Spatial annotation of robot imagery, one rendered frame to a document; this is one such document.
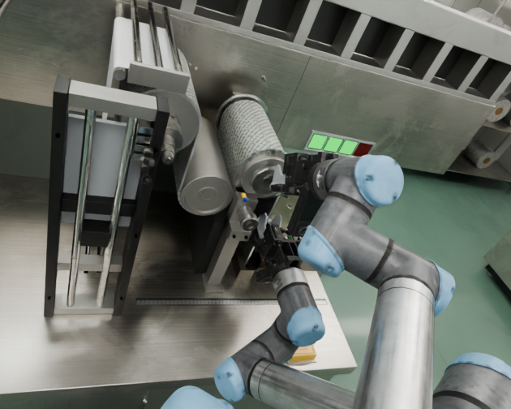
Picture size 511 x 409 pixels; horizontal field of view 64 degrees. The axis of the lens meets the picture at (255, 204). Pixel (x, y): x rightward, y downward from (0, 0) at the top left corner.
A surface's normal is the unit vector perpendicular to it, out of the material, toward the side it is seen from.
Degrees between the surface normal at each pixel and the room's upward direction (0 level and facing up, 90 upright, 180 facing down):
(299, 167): 50
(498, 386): 4
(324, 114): 90
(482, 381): 24
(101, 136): 90
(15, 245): 0
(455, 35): 90
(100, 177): 90
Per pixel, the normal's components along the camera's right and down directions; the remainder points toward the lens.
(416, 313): 0.28, -0.79
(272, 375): -0.44, -0.76
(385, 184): 0.40, 0.04
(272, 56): 0.23, 0.67
